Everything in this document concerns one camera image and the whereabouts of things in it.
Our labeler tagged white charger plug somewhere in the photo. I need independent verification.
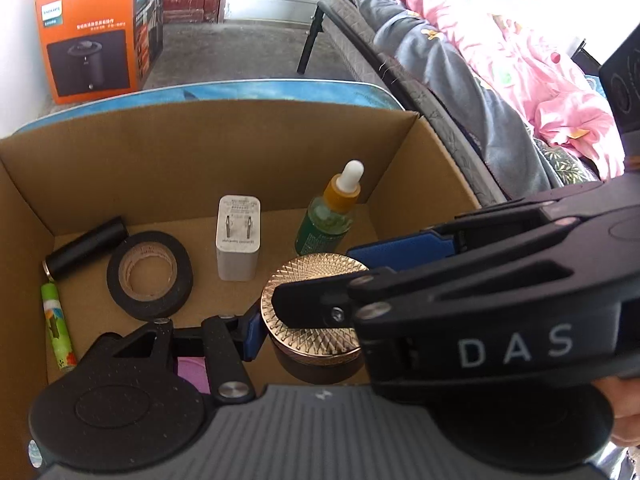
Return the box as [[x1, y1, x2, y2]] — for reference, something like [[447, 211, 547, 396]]
[[215, 195, 262, 282]]

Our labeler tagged orange product box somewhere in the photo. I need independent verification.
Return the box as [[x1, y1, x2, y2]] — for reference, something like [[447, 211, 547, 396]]
[[34, 0, 165, 106]]

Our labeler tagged green lip balm stick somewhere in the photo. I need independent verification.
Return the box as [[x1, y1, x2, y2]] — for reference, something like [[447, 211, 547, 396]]
[[41, 282, 78, 373]]

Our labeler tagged black tape roll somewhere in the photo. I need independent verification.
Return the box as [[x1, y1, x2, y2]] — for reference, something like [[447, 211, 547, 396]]
[[106, 231, 194, 322]]

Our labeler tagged green dropper bottle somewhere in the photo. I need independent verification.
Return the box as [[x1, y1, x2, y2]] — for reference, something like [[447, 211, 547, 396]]
[[294, 160, 363, 257]]

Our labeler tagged black bed frame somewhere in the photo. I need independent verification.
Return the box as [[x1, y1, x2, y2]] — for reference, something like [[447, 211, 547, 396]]
[[297, 0, 506, 206]]

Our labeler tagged purple plastic lid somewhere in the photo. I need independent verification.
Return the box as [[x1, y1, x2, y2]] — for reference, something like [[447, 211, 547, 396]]
[[177, 357, 210, 395]]

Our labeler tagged person's right hand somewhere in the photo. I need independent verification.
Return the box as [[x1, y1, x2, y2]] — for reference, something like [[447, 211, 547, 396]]
[[592, 375, 640, 448]]

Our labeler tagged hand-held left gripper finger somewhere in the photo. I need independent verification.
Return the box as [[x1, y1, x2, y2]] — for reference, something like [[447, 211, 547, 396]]
[[85, 310, 261, 405]]

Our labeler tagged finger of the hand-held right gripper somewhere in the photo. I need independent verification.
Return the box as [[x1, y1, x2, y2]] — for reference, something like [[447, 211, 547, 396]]
[[346, 182, 626, 272], [272, 220, 621, 333]]

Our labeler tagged black cylindrical tube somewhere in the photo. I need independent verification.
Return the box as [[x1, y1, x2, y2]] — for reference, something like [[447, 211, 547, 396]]
[[44, 216, 127, 281]]

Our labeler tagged pink printed blanket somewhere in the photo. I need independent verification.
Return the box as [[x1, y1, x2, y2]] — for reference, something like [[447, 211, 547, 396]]
[[382, 0, 626, 181]]

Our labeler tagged gold lid cream jar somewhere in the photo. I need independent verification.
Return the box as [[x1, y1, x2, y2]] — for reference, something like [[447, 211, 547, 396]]
[[260, 254, 373, 386]]

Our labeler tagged brown cardboard box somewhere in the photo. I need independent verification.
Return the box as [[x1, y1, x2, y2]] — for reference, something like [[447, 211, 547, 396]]
[[0, 99, 481, 480]]

